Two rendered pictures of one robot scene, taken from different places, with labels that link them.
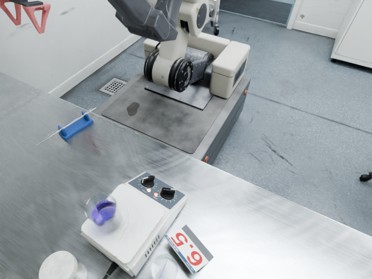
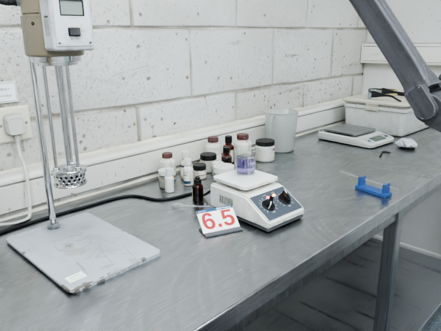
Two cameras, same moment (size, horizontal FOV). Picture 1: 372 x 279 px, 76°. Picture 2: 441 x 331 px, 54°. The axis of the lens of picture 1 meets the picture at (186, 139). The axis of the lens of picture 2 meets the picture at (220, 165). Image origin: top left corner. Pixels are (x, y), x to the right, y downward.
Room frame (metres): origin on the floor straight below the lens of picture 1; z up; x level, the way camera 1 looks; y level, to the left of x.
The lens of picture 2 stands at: (0.42, -0.87, 1.17)
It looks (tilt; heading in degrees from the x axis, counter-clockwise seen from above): 17 degrees down; 107
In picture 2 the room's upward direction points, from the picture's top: 1 degrees counter-clockwise
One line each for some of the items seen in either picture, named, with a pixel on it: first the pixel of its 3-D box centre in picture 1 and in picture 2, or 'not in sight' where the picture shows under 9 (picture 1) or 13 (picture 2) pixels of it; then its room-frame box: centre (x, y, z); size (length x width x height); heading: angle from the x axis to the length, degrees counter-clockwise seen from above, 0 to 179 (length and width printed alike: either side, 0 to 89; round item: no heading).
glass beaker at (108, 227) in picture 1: (106, 215); (244, 159); (0.17, 0.14, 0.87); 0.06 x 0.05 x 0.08; 48
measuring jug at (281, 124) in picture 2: not in sight; (279, 131); (0.16, 0.72, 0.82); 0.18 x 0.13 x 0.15; 77
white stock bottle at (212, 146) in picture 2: not in sight; (212, 151); (-0.02, 0.46, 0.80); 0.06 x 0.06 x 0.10
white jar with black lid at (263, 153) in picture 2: not in sight; (264, 150); (0.13, 0.58, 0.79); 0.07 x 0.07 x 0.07
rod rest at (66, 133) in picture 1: (75, 124); (373, 186); (0.49, 0.33, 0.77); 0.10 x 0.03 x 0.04; 142
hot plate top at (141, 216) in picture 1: (124, 220); (245, 178); (0.18, 0.12, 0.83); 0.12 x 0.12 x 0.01; 59
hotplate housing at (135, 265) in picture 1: (135, 217); (252, 197); (0.20, 0.10, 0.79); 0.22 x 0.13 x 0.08; 149
